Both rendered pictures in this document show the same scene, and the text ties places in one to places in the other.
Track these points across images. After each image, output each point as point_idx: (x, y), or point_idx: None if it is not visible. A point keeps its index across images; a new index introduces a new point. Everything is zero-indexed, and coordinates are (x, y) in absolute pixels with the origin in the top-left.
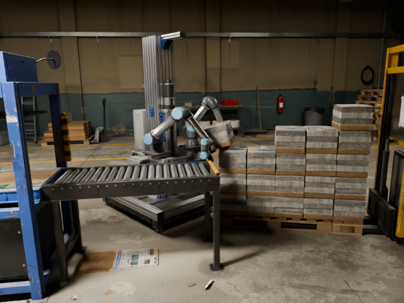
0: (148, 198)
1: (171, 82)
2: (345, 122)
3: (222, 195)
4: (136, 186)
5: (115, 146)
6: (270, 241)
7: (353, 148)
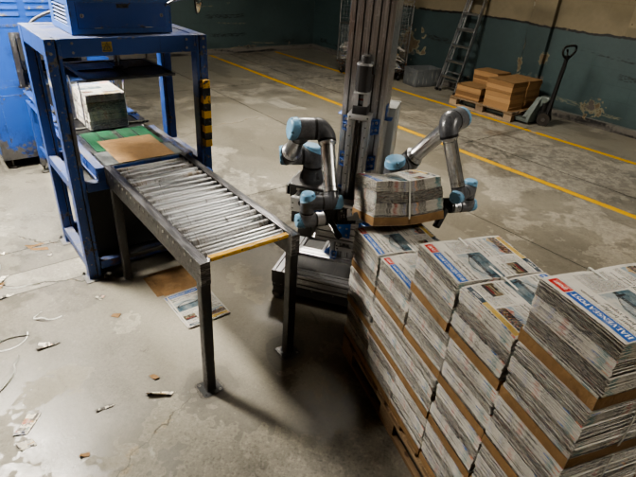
0: (323, 244)
1: (367, 61)
2: (537, 329)
3: (350, 305)
4: (146, 216)
5: (536, 140)
6: (331, 432)
7: (533, 413)
